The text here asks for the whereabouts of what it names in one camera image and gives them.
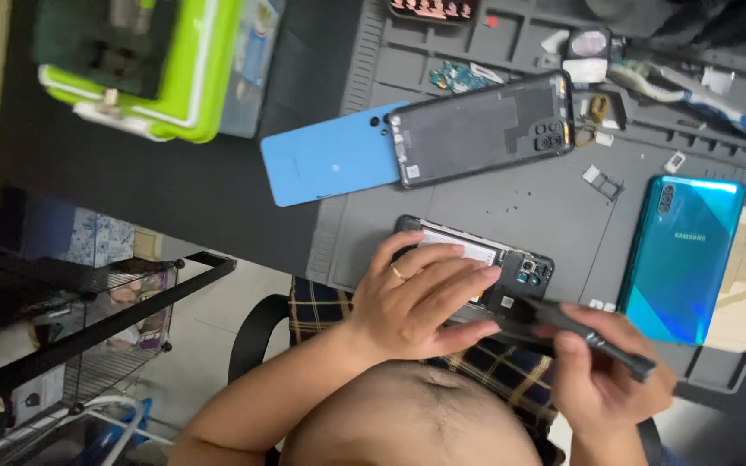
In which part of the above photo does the black phone back cover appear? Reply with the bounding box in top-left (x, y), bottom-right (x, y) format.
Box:
top-left (387, 70), bottom-right (576, 190)

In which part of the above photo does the metal SIM tray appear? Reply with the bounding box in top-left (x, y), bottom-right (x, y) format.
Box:
top-left (582, 164), bottom-right (626, 201)

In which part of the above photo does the black tray with pink parts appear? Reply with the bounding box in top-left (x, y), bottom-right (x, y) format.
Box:
top-left (389, 0), bottom-right (481, 24)

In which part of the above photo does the teal smartphone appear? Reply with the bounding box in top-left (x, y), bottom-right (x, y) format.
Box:
top-left (618, 175), bottom-right (746, 346)

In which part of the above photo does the grey repair work mat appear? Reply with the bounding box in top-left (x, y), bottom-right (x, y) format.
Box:
top-left (306, 0), bottom-right (746, 396)

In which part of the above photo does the small black white box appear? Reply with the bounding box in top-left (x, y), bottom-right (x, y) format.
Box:
top-left (563, 27), bottom-right (614, 84)

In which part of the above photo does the clear plastic container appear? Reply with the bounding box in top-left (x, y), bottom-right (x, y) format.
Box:
top-left (218, 0), bottom-right (287, 139)

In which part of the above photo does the black smartphone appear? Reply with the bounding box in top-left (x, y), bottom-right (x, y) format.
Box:
top-left (394, 215), bottom-right (556, 327)

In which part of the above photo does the black screwdriver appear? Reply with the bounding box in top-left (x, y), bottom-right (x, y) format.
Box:
top-left (499, 296), bottom-right (658, 383)

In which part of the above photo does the green plastic box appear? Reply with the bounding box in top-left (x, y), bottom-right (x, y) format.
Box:
top-left (31, 0), bottom-right (245, 144)

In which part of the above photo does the person's bare torso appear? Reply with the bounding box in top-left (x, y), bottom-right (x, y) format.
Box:
top-left (281, 359), bottom-right (544, 466)

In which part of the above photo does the white paper scrap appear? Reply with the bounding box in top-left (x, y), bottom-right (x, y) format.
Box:
top-left (701, 66), bottom-right (735, 97)

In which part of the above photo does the black chair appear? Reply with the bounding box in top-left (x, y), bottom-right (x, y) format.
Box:
top-left (227, 294), bottom-right (291, 384)

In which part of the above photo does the teal circuit board piece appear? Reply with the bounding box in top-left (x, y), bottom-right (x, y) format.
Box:
top-left (429, 61), bottom-right (505, 95)

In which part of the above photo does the black wire shelf rack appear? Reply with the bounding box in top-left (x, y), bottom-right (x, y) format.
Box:
top-left (0, 250), bottom-right (238, 466)

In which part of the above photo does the person's left hand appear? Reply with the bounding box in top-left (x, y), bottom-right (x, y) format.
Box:
top-left (346, 231), bottom-right (503, 362)

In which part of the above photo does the blue white frame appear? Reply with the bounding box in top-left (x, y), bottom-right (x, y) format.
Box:
top-left (56, 395), bottom-right (174, 466)

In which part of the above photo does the person's right hand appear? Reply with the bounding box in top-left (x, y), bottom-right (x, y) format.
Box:
top-left (531, 303), bottom-right (678, 449)

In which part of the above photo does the blue floral cloth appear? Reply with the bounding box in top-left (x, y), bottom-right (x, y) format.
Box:
top-left (23, 206), bottom-right (136, 268)

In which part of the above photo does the blue white toothbrush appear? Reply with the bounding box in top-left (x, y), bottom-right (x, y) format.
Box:
top-left (607, 61), bottom-right (746, 151)

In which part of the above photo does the blue phone back cover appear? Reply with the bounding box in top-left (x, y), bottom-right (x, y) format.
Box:
top-left (260, 100), bottom-right (413, 208)

